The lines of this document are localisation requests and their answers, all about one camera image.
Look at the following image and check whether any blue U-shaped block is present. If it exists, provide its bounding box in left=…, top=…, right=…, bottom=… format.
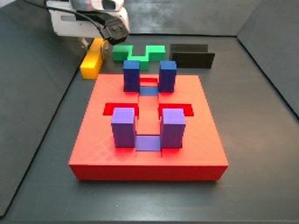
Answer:
left=122, top=60, right=176, bottom=96

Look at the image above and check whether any purple U-shaped block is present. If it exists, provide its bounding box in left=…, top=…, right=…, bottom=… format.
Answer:
left=110, top=108, right=185, bottom=151

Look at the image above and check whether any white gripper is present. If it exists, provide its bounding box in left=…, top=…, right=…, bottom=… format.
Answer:
left=45, top=0, right=129, bottom=56

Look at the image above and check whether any black angle bracket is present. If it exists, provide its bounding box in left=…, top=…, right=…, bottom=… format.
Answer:
left=169, top=44, right=215, bottom=69

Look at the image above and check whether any green zigzag block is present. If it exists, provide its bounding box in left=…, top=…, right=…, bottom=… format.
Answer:
left=112, top=45, right=165, bottom=71

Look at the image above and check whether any black camera cable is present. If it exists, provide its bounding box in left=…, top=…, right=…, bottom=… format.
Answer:
left=22, top=0, right=108, bottom=33

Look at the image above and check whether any yellow rectangular bar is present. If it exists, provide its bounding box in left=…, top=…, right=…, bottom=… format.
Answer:
left=78, top=38, right=108, bottom=80

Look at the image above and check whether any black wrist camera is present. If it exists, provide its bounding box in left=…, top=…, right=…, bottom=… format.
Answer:
left=89, top=13, right=128, bottom=46

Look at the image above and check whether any red slotted board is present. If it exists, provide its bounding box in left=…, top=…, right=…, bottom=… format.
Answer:
left=69, top=74, right=229, bottom=181

